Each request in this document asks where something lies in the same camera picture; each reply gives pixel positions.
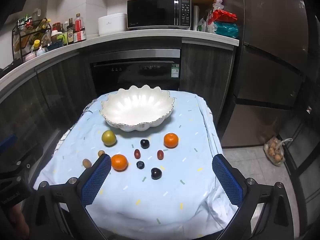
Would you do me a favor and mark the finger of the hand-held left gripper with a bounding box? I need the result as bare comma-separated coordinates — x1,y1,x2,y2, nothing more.
0,134,17,150
11,144,44,172

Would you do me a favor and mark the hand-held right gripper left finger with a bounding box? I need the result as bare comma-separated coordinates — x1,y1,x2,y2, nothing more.
27,154,112,240

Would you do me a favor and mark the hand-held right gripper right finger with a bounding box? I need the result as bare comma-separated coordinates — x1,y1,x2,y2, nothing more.
212,154,300,240

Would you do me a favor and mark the orange mandarin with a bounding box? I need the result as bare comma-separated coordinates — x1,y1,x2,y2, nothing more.
163,132,179,148
111,154,128,172

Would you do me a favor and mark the yellow-green apple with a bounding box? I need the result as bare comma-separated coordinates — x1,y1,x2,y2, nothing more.
101,130,117,147

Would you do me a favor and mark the white scalloped bowl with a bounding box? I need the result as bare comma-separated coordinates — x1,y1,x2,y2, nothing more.
99,85,175,132

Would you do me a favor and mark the person's left hand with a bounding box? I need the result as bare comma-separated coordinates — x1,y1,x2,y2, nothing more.
6,202,29,240

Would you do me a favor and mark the plastic bag of produce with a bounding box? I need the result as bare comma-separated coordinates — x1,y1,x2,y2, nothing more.
264,136,293,167

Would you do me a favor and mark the light blue patterned tablecloth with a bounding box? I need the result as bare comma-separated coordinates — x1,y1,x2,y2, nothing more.
32,90,240,240

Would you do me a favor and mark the dark wood kitchen cabinet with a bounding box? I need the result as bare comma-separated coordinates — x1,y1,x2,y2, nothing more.
0,52,98,178

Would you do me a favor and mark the dark wood cabinet door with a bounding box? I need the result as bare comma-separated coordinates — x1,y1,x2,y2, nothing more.
180,39,237,124

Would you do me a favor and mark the black built-in dishwasher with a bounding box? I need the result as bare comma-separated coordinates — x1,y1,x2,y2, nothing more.
89,49,181,98

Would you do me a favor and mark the dark oil bottle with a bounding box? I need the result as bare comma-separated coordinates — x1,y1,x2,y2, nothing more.
67,18,75,44

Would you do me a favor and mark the red liquid bottle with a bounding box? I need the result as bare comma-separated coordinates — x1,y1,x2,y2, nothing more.
74,14,87,42

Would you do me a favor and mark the dark refrigerator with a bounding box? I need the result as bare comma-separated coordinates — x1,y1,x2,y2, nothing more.
220,0,312,148

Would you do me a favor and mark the teal packet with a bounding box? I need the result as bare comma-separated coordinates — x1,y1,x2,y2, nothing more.
214,22,239,38

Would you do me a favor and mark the white rice cooker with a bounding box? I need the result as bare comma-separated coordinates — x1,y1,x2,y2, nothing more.
98,13,127,37

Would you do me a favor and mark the white plastic bag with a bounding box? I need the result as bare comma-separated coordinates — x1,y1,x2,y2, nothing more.
197,17,213,32

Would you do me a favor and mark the red snack bag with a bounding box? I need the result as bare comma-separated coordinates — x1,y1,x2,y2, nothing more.
207,9,237,24

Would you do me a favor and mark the grey roll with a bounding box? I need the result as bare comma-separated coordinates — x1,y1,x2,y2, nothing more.
192,5,200,30

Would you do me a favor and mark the black microwave oven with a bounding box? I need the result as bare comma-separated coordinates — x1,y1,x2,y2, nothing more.
127,0,192,30

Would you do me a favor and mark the black wire spice rack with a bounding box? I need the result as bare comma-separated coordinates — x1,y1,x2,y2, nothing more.
12,19,52,63

